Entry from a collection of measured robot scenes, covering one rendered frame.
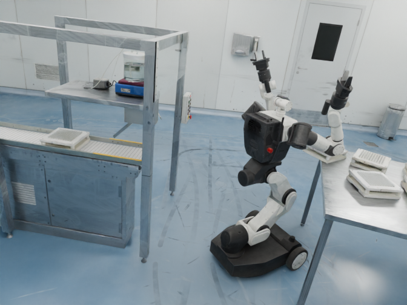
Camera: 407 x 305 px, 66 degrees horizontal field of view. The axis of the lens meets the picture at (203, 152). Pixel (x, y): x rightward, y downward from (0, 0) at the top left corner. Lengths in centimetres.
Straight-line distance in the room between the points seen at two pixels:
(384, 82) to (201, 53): 335
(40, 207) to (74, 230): 31
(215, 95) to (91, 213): 390
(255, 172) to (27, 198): 175
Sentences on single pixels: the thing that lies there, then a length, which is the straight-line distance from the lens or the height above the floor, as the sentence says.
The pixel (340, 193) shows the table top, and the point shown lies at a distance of 218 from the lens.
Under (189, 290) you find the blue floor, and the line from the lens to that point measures 240.
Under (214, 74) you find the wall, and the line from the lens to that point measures 582.
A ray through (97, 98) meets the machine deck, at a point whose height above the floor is 124.
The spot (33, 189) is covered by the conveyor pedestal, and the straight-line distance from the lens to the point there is 270.
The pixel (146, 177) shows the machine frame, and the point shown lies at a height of 76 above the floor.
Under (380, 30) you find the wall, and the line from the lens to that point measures 642.
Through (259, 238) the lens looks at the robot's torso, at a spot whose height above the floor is 29.
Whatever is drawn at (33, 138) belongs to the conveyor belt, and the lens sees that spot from 261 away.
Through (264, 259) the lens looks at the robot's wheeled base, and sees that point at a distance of 248.
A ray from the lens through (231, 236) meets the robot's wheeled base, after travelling 233.
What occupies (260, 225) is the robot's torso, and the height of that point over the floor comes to 35.
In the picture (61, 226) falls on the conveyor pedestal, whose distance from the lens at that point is 278.
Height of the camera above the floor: 180
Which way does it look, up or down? 25 degrees down
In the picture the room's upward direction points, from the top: 7 degrees clockwise
